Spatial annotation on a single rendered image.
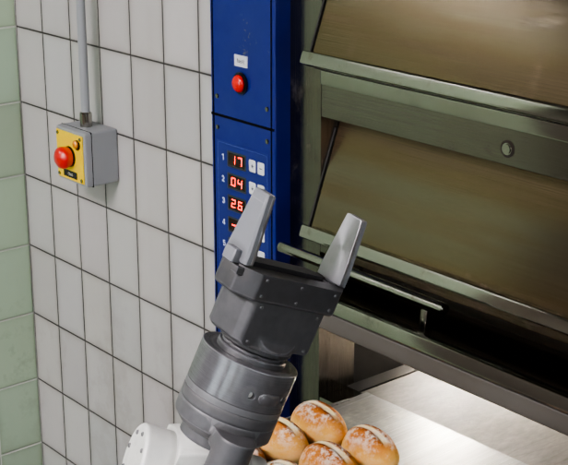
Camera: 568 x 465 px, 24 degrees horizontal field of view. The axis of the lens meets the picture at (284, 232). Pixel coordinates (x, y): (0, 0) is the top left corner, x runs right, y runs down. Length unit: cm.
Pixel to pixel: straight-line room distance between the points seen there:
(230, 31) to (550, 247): 64
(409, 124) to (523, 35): 24
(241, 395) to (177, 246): 124
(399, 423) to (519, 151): 52
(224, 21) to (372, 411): 64
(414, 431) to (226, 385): 92
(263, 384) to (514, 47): 72
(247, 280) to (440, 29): 77
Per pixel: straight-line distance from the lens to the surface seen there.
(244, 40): 205
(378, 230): 191
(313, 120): 200
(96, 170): 243
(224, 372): 112
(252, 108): 206
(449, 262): 182
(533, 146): 170
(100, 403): 271
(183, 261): 234
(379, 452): 188
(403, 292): 177
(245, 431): 113
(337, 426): 195
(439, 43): 178
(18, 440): 295
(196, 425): 114
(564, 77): 164
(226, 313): 112
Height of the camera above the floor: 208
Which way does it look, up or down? 18 degrees down
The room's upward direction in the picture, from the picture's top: straight up
